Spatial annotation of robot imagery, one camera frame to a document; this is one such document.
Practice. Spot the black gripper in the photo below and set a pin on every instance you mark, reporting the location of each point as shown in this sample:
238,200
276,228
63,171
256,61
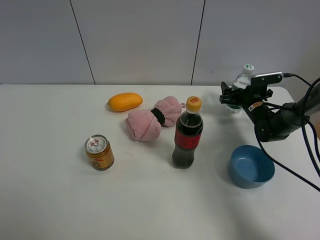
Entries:
250,99

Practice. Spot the clear water bottle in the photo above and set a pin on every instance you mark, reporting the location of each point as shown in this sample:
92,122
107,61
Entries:
241,82

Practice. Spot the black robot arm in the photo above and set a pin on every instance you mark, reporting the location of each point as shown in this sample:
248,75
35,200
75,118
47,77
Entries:
271,122

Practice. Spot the dark cola bottle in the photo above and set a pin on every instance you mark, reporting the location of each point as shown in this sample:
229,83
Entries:
188,131

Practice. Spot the blue bowl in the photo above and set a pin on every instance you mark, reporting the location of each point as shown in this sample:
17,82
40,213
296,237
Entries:
249,167

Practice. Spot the pink rolled towel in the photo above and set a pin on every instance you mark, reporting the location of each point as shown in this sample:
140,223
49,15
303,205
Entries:
146,125

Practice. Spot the yellow mango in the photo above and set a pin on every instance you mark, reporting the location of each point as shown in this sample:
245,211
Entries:
124,101

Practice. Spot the gold drink can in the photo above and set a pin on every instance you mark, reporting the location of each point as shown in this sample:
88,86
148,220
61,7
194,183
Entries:
99,152

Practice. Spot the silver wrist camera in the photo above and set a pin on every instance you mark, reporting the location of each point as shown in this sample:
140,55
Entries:
268,75

